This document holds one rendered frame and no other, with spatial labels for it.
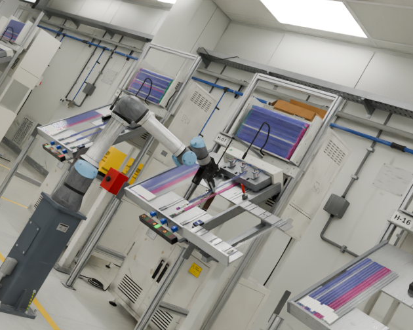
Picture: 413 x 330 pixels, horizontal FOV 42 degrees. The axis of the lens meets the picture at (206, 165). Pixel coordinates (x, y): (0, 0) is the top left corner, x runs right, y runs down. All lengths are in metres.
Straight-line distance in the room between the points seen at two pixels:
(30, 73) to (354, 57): 4.06
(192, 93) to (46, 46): 3.25
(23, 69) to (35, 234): 4.82
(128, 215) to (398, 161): 2.30
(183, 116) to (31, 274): 2.26
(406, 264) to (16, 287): 1.87
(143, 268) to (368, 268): 1.51
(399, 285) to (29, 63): 5.72
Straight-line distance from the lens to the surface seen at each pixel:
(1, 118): 7.40
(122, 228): 4.61
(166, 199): 3.32
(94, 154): 2.83
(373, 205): 4.74
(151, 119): 2.73
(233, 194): 3.28
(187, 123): 4.61
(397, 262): 2.83
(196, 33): 6.64
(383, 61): 5.41
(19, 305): 2.79
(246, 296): 3.58
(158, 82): 4.56
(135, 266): 3.66
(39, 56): 7.40
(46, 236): 2.69
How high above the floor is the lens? 0.93
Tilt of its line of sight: 3 degrees up
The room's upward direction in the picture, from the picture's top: 31 degrees clockwise
